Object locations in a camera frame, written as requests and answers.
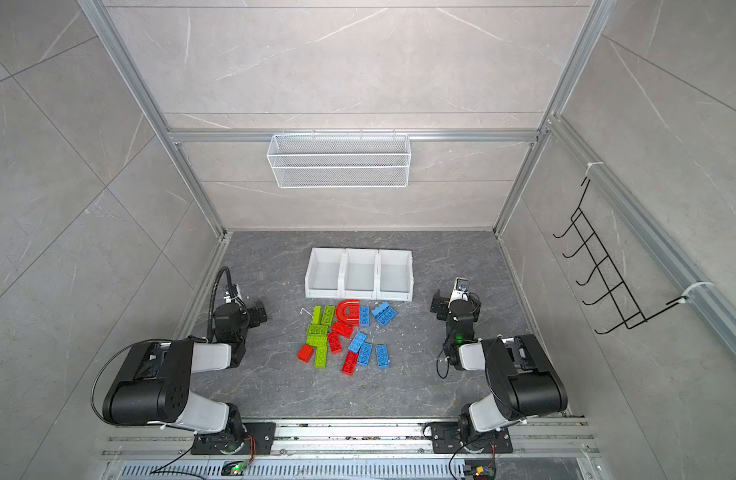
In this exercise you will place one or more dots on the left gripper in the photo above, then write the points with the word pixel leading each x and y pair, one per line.
pixel 255 312

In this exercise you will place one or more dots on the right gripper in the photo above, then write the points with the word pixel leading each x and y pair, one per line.
pixel 440 303

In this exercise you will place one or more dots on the blue brick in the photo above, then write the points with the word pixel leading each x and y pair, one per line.
pixel 386 315
pixel 383 358
pixel 357 342
pixel 364 316
pixel 379 310
pixel 364 355

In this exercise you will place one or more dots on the red brick bottom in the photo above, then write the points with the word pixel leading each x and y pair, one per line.
pixel 350 363

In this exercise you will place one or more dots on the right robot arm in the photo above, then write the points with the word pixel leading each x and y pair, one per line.
pixel 521 379

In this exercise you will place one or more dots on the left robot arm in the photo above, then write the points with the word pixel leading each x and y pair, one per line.
pixel 153 383

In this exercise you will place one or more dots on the right white bin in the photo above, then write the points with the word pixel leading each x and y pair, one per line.
pixel 396 278

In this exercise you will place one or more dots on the white bin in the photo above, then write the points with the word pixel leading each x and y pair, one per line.
pixel 396 278
pixel 360 273
pixel 322 278

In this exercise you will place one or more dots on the green brick middle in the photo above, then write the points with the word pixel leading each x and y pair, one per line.
pixel 317 330

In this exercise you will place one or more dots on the green brick top left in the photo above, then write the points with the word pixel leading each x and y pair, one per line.
pixel 316 315

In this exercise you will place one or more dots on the small red square brick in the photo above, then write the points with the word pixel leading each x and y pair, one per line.
pixel 306 353

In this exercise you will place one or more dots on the green studded brick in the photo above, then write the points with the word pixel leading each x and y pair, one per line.
pixel 317 340

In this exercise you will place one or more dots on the green brick top right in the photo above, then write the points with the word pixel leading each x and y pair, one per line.
pixel 328 315

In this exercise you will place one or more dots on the green brick bottom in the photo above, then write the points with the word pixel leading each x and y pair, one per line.
pixel 321 356

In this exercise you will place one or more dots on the red brick centre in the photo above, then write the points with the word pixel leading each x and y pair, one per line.
pixel 334 343

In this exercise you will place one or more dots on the middle white bin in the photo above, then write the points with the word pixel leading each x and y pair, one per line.
pixel 360 273

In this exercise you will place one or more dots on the left white bin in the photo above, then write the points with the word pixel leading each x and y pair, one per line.
pixel 322 278

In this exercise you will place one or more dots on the red brick under arch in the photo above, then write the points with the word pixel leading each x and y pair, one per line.
pixel 342 329

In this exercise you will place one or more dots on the red curved arch piece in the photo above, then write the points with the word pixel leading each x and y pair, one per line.
pixel 348 312

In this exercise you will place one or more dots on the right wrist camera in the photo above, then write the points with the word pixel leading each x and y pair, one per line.
pixel 461 289

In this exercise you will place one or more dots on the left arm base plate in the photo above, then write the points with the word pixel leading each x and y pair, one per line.
pixel 236 438

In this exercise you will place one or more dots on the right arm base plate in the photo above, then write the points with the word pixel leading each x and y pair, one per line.
pixel 451 437

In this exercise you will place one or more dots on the aluminium front rail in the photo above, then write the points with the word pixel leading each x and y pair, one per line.
pixel 554 447

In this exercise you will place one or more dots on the white wire mesh basket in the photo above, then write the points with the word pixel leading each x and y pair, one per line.
pixel 340 160

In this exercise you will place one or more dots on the black wire hook rack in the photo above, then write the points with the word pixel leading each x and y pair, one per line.
pixel 604 268

